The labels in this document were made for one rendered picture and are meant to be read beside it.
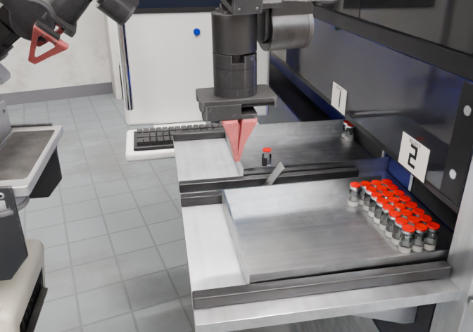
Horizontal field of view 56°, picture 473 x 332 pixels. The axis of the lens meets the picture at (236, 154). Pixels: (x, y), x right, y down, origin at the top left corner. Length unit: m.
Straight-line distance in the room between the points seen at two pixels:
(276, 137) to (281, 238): 0.47
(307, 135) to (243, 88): 0.69
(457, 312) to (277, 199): 0.37
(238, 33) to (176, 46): 0.94
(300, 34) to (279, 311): 0.38
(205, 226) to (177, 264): 1.34
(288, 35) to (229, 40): 0.08
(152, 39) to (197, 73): 0.18
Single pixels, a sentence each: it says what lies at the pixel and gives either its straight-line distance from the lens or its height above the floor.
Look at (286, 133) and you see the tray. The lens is 1.24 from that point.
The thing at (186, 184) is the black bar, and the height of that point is 0.90.
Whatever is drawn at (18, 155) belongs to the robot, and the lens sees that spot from 0.81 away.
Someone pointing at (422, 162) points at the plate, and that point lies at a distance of 0.80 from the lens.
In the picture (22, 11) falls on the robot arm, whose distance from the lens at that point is 0.92.
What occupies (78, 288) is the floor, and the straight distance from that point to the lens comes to 2.14.
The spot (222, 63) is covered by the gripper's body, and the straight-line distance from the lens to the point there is 0.56.
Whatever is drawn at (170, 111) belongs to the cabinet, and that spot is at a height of 0.85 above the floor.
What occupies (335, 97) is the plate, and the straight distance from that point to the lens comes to 1.13.
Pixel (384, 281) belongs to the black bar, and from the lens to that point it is 0.73.
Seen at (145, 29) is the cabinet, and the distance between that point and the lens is 1.47.
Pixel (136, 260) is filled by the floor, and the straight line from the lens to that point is 2.23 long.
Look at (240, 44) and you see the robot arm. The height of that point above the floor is 1.24.
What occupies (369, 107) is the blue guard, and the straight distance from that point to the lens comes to 0.97.
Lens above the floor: 1.34
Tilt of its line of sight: 25 degrees down
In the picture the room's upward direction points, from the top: straight up
